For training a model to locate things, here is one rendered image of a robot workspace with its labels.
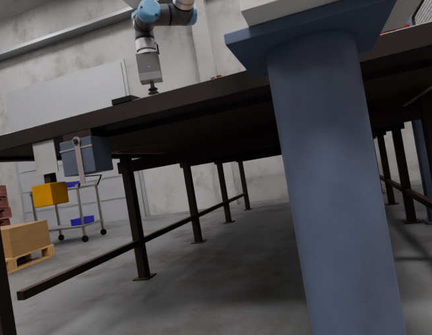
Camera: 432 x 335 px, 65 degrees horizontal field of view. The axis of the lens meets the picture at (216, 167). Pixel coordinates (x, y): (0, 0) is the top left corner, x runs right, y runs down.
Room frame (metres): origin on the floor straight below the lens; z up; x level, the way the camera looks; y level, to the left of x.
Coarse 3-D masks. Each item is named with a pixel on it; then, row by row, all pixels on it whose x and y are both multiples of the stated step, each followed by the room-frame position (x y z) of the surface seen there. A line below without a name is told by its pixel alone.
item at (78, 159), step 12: (84, 132) 1.16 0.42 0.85; (96, 132) 1.18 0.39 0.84; (60, 144) 1.17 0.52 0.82; (72, 144) 1.16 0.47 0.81; (84, 144) 1.14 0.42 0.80; (96, 144) 1.16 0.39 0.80; (108, 144) 1.22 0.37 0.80; (72, 156) 1.16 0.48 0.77; (84, 156) 1.14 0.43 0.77; (96, 156) 1.15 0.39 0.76; (108, 156) 1.21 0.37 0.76; (72, 168) 1.16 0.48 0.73; (84, 168) 1.15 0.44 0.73; (96, 168) 1.14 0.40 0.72; (108, 168) 1.20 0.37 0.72; (84, 180) 1.14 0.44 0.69
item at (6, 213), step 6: (0, 186) 4.83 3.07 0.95; (0, 192) 4.82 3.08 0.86; (6, 192) 4.91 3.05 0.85; (0, 198) 4.83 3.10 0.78; (6, 198) 4.93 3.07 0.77; (0, 204) 4.82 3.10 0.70; (6, 204) 4.91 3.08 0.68; (0, 210) 4.81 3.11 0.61; (6, 210) 4.91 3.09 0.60; (0, 216) 4.86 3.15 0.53; (6, 216) 4.89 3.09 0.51; (0, 222) 4.88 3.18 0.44; (6, 222) 4.91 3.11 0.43
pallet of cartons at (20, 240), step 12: (12, 228) 3.42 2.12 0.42; (24, 228) 3.56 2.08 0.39; (36, 228) 3.72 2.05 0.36; (48, 228) 3.89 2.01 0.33; (12, 240) 3.40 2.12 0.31; (24, 240) 3.54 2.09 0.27; (36, 240) 3.69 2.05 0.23; (48, 240) 3.86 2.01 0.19; (12, 252) 3.38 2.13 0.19; (24, 252) 3.52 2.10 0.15; (48, 252) 3.83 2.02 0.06; (12, 264) 3.36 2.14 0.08; (24, 264) 3.57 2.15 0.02
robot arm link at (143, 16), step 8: (144, 0) 1.16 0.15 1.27; (152, 0) 1.18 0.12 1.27; (144, 8) 1.16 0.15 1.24; (152, 8) 1.17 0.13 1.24; (160, 8) 1.20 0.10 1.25; (168, 8) 1.21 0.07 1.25; (136, 16) 1.22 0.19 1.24; (144, 16) 1.17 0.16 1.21; (152, 16) 1.17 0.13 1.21; (160, 16) 1.21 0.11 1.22; (168, 16) 1.22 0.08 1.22; (136, 24) 1.25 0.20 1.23; (144, 24) 1.22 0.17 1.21; (152, 24) 1.22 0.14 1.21; (160, 24) 1.23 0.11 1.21; (168, 24) 1.24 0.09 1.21
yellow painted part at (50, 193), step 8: (48, 176) 1.25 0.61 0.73; (48, 184) 1.20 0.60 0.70; (56, 184) 1.23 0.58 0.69; (64, 184) 1.26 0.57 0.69; (32, 192) 1.23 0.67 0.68; (40, 192) 1.22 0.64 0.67; (48, 192) 1.20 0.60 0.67; (56, 192) 1.22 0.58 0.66; (64, 192) 1.26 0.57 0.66; (40, 200) 1.22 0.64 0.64; (48, 200) 1.21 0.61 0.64; (56, 200) 1.22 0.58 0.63; (64, 200) 1.25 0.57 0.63
